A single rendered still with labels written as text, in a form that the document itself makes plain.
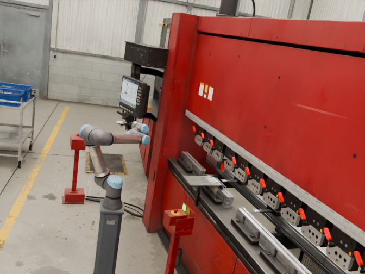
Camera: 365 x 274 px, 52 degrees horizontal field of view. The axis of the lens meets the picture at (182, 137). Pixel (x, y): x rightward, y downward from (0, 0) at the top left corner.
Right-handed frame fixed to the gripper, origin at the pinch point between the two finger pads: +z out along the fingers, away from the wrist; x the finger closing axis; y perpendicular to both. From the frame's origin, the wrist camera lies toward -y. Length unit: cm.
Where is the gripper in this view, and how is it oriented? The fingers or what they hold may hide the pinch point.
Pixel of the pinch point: (119, 119)
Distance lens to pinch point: 324.4
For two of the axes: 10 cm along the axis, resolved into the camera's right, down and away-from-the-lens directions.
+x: 6.6, -5.7, 4.9
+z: -6.9, -2.1, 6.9
